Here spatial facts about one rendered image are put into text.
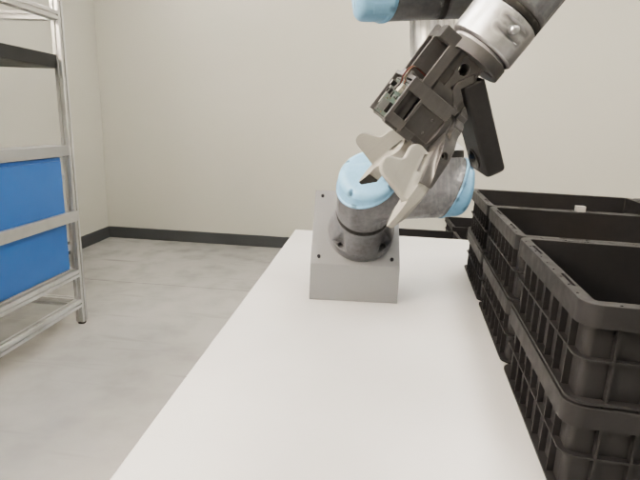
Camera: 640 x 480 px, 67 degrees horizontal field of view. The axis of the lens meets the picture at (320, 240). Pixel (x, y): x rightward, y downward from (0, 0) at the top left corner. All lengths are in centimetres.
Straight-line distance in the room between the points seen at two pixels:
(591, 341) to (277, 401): 41
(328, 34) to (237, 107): 93
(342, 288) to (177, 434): 55
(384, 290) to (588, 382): 61
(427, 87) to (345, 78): 359
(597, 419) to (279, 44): 388
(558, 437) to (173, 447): 45
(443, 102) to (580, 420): 36
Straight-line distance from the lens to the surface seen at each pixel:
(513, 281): 87
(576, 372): 59
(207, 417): 71
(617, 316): 55
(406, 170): 52
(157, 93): 449
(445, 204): 97
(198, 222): 445
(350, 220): 98
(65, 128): 270
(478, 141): 59
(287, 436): 67
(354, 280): 109
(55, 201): 262
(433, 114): 55
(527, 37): 57
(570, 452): 62
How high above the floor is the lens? 109
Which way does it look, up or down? 14 degrees down
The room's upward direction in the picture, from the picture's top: 2 degrees clockwise
